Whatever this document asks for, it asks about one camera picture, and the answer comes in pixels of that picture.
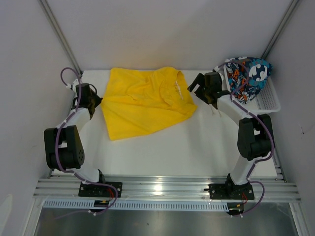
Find yellow shorts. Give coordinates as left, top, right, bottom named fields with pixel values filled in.
left=101, top=67, right=197, bottom=141

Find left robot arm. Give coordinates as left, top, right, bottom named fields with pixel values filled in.
left=44, top=83, right=107, bottom=197

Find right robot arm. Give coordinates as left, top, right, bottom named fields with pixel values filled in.
left=188, top=72, right=275, bottom=199

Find patterned blue orange shorts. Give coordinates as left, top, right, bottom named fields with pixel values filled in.
left=225, top=57, right=273, bottom=104

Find white plastic basket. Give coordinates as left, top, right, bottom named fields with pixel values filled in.
left=221, top=62, right=281, bottom=115

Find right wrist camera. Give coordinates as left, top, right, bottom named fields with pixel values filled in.
left=213, top=64, right=225, bottom=74

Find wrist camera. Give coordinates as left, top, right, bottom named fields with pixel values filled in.
left=213, top=64, right=225, bottom=74
left=66, top=79, right=80, bottom=92

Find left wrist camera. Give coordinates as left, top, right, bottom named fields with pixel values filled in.
left=66, top=79, right=80, bottom=92

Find left aluminium frame post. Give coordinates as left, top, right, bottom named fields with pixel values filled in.
left=37, top=0, right=82, bottom=75

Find aluminium frame post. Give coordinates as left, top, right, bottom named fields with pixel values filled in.
left=37, top=0, right=82, bottom=75
left=261, top=0, right=302, bottom=59

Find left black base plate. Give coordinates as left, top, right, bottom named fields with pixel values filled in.
left=78, top=182, right=123, bottom=198

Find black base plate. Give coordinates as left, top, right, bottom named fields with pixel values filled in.
left=78, top=182, right=123, bottom=198
left=203, top=183, right=254, bottom=200

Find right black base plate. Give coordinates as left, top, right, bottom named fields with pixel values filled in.
left=203, top=183, right=254, bottom=200

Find white slotted cable duct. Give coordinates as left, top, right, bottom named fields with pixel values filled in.
left=43, top=199, right=232, bottom=212

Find right aluminium frame post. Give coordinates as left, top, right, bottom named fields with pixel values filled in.
left=261, top=0, right=302, bottom=59

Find aluminium mounting rail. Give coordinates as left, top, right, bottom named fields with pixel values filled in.
left=33, top=174, right=301, bottom=203

